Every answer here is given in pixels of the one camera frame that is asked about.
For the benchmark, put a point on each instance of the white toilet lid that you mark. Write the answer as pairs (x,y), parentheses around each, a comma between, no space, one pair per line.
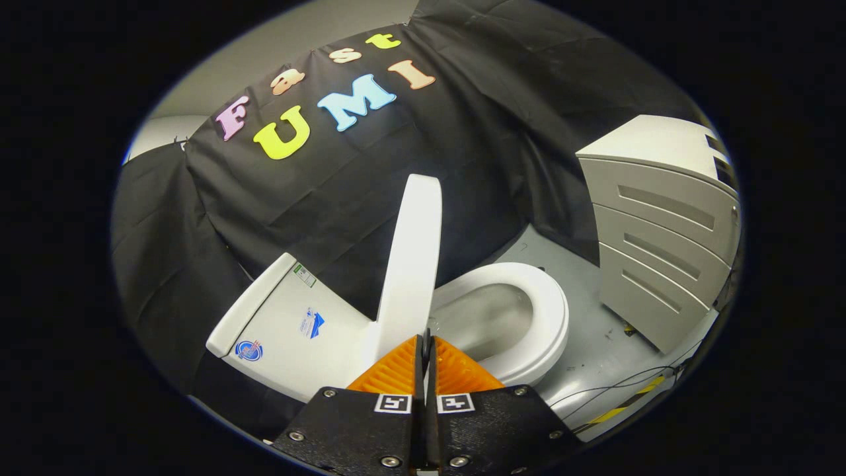
(413,264)

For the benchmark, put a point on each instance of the yellow black floor tape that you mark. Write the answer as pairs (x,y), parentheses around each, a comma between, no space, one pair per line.
(621,410)

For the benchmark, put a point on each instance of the white toilet with tank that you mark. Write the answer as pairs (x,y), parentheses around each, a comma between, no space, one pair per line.
(284,330)

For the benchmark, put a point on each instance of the black backdrop cloth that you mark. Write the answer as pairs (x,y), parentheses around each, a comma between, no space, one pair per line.
(396,178)

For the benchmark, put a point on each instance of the grey drawer cabinet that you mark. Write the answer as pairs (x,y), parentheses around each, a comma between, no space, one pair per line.
(661,231)

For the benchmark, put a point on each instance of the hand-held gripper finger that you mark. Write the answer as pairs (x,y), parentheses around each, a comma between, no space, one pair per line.
(431,377)
(419,377)

